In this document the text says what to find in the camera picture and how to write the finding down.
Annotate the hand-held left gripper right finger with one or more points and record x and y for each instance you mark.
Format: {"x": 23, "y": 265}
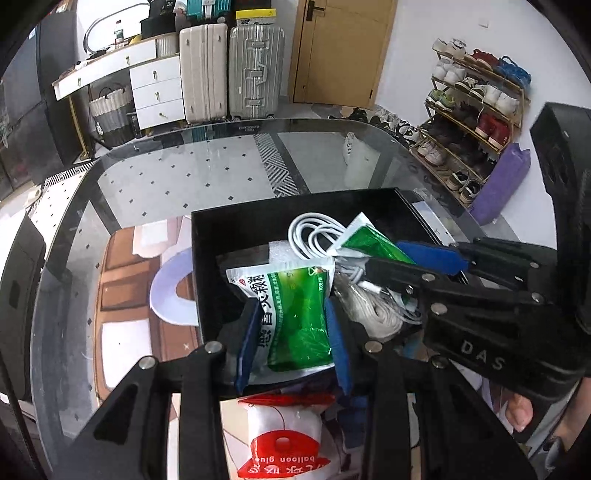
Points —
{"x": 339, "y": 350}

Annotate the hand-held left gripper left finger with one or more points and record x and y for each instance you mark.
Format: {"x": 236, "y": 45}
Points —
{"x": 247, "y": 350}

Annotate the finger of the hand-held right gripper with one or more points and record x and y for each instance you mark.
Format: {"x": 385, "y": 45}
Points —
{"x": 434, "y": 256}
{"x": 406, "y": 277}

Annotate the green sachet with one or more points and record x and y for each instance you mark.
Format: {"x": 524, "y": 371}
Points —
{"x": 374, "y": 240}

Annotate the green white medicine packet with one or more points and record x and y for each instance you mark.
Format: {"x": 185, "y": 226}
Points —
{"x": 295, "y": 314}

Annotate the black storage box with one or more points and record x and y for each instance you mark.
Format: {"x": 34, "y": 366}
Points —
{"x": 207, "y": 258}

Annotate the person's right hand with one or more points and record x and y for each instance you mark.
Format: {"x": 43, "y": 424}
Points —
{"x": 521, "y": 410}

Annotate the white paper sheets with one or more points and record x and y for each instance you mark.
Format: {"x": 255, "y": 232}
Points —
{"x": 434, "y": 221}

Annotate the red white glue packet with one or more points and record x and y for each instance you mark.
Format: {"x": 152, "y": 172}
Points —
{"x": 281, "y": 438}

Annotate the purple yoga mat bag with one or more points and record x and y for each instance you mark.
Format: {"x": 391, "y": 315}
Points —
{"x": 501, "y": 184}

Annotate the shoe rack with shoes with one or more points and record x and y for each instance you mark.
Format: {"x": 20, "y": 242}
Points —
{"x": 491, "y": 127}

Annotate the pile of floor shoes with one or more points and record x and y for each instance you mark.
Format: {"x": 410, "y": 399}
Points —
{"x": 383, "y": 122}

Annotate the black white striped rug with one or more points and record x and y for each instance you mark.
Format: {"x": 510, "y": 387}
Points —
{"x": 277, "y": 161}

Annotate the wooden door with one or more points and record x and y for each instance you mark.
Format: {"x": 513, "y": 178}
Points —
{"x": 341, "y": 55}

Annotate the grey low cabinet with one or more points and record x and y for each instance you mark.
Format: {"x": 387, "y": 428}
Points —
{"x": 21, "y": 295}

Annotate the silver suitcase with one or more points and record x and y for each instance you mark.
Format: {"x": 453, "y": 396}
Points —
{"x": 256, "y": 69}

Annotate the woven laundry basket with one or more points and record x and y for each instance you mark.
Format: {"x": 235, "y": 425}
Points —
{"x": 111, "y": 115}

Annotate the white dresser desk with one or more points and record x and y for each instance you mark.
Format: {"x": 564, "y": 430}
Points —
{"x": 154, "y": 92}

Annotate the cream suitcase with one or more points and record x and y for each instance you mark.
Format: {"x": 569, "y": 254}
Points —
{"x": 203, "y": 74}

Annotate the yellow black box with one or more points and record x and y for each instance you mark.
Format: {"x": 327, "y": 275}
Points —
{"x": 253, "y": 17}

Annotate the white ribbed container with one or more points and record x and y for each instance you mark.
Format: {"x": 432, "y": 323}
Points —
{"x": 167, "y": 45}

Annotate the grey refrigerator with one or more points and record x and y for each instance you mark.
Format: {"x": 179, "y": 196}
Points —
{"x": 41, "y": 92}

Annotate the teal suitcase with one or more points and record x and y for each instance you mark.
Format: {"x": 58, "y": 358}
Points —
{"x": 207, "y": 7}

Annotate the black bag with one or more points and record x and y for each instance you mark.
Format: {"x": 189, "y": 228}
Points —
{"x": 159, "y": 23}

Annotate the plastic bottle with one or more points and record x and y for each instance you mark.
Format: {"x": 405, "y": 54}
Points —
{"x": 118, "y": 34}

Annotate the oval mirror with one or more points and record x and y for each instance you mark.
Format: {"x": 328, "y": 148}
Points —
{"x": 99, "y": 23}

